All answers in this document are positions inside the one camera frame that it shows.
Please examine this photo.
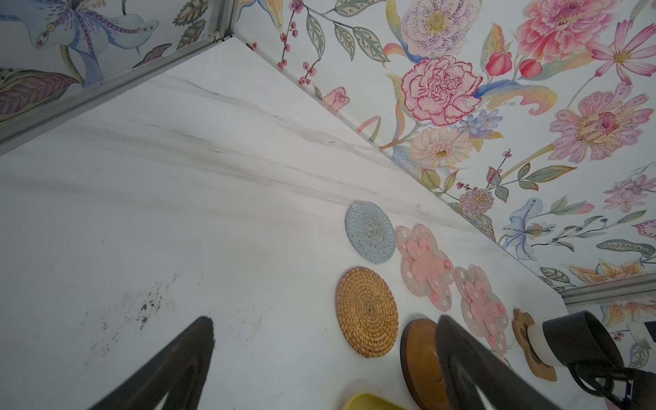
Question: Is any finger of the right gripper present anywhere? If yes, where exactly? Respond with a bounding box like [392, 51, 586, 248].
[568, 363, 636, 409]

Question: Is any grey round coaster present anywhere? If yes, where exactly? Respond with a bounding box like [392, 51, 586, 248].
[344, 201, 396, 265]

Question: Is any pink flower coaster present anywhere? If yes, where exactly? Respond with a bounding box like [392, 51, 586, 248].
[396, 224, 454, 313]
[454, 266, 510, 355]

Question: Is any brown wooden round coaster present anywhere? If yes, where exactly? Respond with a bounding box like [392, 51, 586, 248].
[400, 318, 452, 410]

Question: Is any woven rattan round coaster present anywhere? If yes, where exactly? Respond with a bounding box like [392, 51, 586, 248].
[335, 266, 399, 358]

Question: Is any pink flower coaster right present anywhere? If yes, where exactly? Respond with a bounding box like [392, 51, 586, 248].
[454, 266, 510, 355]

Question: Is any black mug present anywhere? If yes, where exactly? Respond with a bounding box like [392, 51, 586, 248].
[526, 311, 625, 367]

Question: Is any cork paw print coaster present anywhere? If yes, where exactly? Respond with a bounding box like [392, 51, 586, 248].
[512, 309, 557, 383]

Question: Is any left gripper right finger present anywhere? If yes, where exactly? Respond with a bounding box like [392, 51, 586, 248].
[435, 315, 558, 410]

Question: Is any yellow tray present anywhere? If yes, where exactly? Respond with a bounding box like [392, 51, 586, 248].
[342, 392, 405, 410]

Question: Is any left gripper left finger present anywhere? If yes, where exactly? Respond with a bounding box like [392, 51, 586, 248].
[92, 316, 215, 409]

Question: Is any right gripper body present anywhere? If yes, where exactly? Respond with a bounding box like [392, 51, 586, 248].
[627, 319, 656, 410]

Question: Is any pink flower coaster left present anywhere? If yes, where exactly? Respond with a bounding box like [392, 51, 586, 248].
[396, 224, 454, 313]

